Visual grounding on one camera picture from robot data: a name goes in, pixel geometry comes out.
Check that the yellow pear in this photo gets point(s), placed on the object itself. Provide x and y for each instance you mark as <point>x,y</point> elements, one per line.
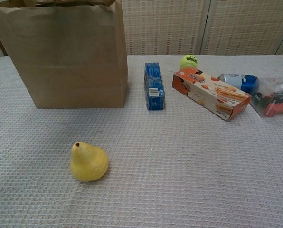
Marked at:
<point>89,165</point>

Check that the brown paper bag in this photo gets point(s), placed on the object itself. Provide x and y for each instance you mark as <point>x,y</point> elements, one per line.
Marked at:
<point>65,59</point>

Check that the clear bag of red parts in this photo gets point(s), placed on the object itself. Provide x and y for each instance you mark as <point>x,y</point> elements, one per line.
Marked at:
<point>274,99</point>

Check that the blue biscuit box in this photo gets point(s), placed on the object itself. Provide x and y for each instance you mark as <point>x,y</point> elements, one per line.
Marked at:
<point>155,85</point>

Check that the white woven tablecloth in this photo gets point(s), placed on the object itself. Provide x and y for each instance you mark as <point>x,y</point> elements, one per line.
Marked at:
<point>167,166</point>

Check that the orange cream snack box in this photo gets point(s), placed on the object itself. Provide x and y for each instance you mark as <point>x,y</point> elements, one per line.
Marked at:
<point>208,95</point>

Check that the yellow tennis ball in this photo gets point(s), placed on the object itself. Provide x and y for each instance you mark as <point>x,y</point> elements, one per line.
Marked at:
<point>189,61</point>

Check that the blue white drink can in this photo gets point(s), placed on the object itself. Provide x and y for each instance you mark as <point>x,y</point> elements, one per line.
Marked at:
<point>241,82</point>

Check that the woven bamboo folding screen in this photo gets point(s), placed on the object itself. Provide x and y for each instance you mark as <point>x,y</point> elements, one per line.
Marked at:
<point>203,26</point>

